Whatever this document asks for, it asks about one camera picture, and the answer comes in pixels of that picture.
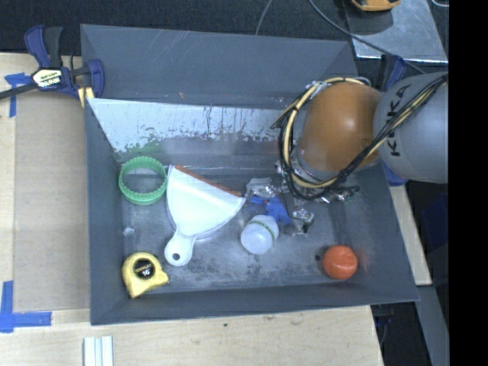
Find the orange ball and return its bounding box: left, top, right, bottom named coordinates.
left=322, top=245, right=359, bottom=281

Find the white plastic bottle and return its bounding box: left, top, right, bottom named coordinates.
left=239, top=213, right=281, bottom=256

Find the yellow tape measure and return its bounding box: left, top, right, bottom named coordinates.
left=120, top=252, right=170, bottom=300

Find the white dustpan with orange edge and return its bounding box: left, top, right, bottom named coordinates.
left=164, top=165, right=248, bottom=268

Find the grey metal bin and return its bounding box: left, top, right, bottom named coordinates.
left=79, top=24, right=421, bottom=326

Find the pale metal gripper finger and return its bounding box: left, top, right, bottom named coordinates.
left=246, top=177, right=284, bottom=204
left=291, top=207, right=316, bottom=238

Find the green scalloped plastic ring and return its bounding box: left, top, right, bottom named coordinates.
left=117, top=156, right=169, bottom=207

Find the blue plastic toy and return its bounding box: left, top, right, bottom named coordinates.
left=250, top=195, right=291, bottom=225

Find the pale wood flat board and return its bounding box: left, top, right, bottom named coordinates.
left=12, top=89, right=92, bottom=314

